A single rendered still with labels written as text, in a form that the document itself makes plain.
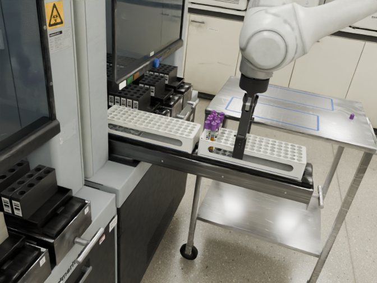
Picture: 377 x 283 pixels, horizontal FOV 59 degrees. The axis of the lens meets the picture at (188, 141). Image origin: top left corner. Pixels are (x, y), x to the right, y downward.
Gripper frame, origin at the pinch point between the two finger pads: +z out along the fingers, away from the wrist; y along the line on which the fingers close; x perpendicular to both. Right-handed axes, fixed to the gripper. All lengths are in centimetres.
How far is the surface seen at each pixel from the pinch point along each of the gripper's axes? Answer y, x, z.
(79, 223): -38.5, 29.0, 8.0
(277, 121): 29.9, -9.5, 4.3
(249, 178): -6.8, -4.7, 6.8
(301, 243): 30, -32, 58
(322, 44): 229, -38, 13
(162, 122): 0.7, 24.7, -0.3
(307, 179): -3.9, -19.7, 4.5
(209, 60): 229, 59, 45
